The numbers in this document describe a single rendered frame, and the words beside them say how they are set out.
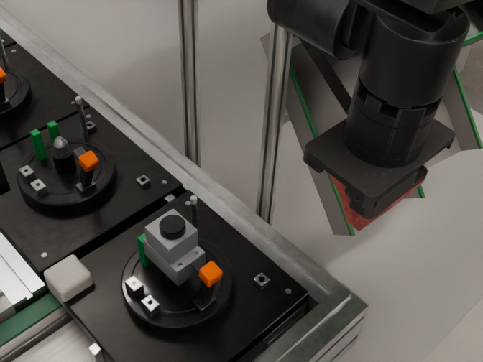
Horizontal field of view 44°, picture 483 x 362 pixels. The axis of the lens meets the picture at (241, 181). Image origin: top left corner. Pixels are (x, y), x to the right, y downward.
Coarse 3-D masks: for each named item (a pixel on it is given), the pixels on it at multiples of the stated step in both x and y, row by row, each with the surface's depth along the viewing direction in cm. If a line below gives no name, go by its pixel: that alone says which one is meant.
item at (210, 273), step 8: (192, 264) 68; (200, 264) 68; (208, 264) 67; (200, 272) 66; (208, 272) 66; (216, 272) 66; (208, 280) 66; (216, 280) 67; (200, 288) 70; (208, 288) 68; (200, 296) 71; (208, 296) 71
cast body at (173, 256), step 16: (160, 224) 68; (176, 224) 68; (144, 240) 71; (160, 240) 68; (176, 240) 68; (192, 240) 69; (160, 256) 70; (176, 256) 69; (192, 256) 70; (176, 272) 69; (192, 272) 71
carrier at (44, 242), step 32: (64, 128) 97; (96, 128) 97; (0, 160) 92; (32, 160) 89; (64, 160) 85; (128, 160) 92; (32, 192) 85; (64, 192) 85; (96, 192) 85; (128, 192) 88; (160, 192) 88; (0, 224) 83; (32, 224) 83; (64, 224) 83; (96, 224) 84; (128, 224) 86; (32, 256) 79; (64, 256) 80
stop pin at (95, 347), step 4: (96, 344) 72; (88, 348) 71; (92, 348) 71; (96, 348) 71; (100, 348) 71; (92, 352) 71; (96, 352) 71; (100, 352) 71; (92, 356) 72; (96, 356) 71; (100, 356) 72; (92, 360) 73; (96, 360) 72; (100, 360) 72; (104, 360) 73
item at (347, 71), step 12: (312, 48) 69; (324, 60) 68; (336, 60) 70; (348, 60) 71; (360, 60) 71; (324, 72) 68; (336, 72) 67; (348, 72) 70; (336, 84) 67; (348, 84) 69; (336, 96) 68; (348, 96) 66; (348, 108) 67
